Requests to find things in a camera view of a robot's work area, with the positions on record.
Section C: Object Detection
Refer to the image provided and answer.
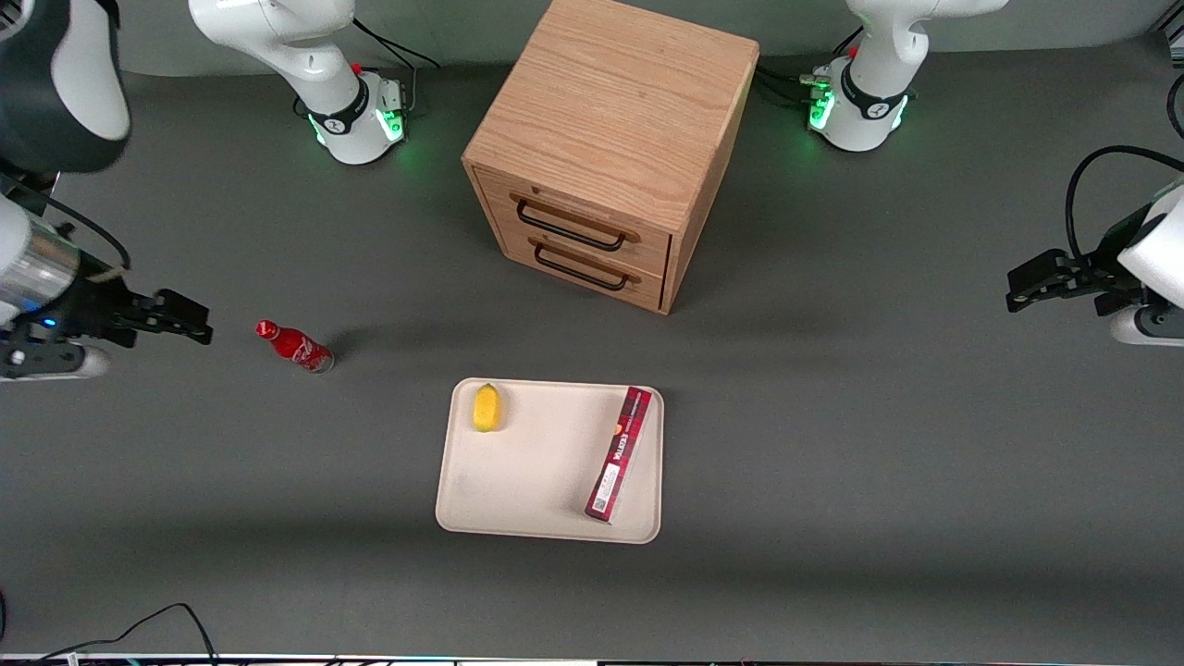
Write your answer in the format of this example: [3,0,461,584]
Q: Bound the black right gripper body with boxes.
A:
[14,274,163,351]

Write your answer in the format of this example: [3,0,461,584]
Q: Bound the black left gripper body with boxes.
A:
[1062,208,1159,318]

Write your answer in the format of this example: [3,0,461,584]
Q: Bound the red coke bottle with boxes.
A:
[255,319,336,376]

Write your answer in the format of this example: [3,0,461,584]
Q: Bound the cream plastic tray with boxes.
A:
[435,376,666,545]

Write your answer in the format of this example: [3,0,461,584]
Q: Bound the wooden drawer front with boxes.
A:
[492,216,669,313]
[474,167,674,279]

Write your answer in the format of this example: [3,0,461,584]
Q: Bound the red tartan cookie box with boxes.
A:
[584,386,655,525]

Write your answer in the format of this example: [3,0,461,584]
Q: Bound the oak wooden drawer cabinet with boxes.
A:
[462,0,761,316]

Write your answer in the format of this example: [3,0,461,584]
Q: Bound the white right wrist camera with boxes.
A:
[0,340,111,383]

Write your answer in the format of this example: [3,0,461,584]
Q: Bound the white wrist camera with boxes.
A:
[0,340,111,383]
[1109,303,1184,349]

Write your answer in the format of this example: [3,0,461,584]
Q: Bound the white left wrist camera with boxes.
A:
[1109,303,1184,349]

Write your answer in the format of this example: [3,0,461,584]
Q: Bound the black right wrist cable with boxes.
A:
[0,166,133,275]

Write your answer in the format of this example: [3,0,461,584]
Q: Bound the black looped left wrist cable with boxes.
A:
[1064,144,1184,262]

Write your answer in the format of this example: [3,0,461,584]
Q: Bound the thin black table-edge cable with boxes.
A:
[0,602,219,666]

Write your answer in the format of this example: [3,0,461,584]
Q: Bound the black left arm base cables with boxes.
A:
[753,26,867,110]

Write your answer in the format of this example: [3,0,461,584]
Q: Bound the black right arm base cable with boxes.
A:
[350,16,442,117]

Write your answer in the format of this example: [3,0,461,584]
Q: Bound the black metal drawer handle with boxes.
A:
[533,240,633,293]
[515,198,629,253]

